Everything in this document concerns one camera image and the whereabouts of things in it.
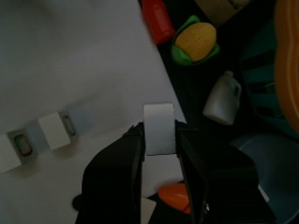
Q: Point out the white toy sushi piece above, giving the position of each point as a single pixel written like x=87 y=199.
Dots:
x=159 y=129

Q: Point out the orange toy carrot piece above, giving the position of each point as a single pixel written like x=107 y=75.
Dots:
x=176 y=196

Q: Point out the tan cardboard box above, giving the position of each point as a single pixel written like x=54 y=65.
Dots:
x=218 y=10

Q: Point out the white cutting board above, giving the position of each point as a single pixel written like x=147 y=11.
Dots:
x=78 y=96

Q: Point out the orange plastic tray rim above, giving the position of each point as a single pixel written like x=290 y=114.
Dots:
x=288 y=58

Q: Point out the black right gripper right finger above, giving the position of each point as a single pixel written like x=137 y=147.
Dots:
x=222 y=180

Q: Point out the white toy sushi roll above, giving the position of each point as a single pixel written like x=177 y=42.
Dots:
x=17 y=150
x=58 y=130

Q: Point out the white toy milk bottle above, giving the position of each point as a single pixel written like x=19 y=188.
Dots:
x=224 y=99

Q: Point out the grey-blue plastic bowl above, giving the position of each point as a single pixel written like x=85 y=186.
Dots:
x=276 y=172

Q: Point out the yellow toy corn cob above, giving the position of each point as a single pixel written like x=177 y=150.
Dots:
x=197 y=40

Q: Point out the teal plastic dish rack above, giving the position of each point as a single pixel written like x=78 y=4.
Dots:
x=262 y=78

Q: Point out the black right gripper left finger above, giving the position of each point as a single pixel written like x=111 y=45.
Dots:
x=111 y=175

